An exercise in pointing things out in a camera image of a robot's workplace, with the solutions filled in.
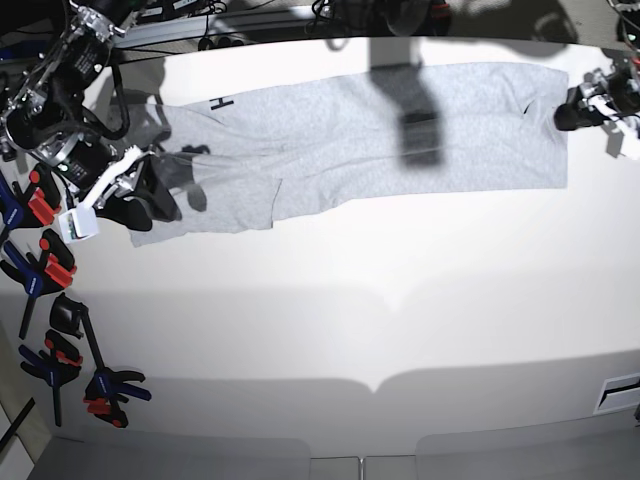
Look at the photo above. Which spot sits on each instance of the black strip left edge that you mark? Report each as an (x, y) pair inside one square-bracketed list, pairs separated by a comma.
[(16, 423)]

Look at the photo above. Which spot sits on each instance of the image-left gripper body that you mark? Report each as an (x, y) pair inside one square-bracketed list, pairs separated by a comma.
[(119, 180)]

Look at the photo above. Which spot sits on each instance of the blue red clamp upper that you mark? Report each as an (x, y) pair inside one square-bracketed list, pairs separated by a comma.
[(32, 208)]

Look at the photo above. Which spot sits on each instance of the grey T-shirt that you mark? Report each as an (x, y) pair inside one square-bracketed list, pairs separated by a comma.
[(245, 161)]

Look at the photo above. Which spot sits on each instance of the blue red clamp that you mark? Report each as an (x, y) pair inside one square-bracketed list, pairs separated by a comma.
[(57, 366), (32, 208), (52, 272)]

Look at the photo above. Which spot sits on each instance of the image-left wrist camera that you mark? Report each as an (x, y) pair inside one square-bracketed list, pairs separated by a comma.
[(78, 224)]

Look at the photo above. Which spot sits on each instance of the white label black mark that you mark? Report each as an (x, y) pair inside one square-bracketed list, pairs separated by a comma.
[(618, 394)]

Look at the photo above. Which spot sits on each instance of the long bar clamp black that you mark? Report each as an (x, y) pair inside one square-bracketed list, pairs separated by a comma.
[(107, 389)]

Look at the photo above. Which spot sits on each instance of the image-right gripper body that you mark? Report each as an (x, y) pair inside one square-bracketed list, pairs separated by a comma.
[(610, 97)]

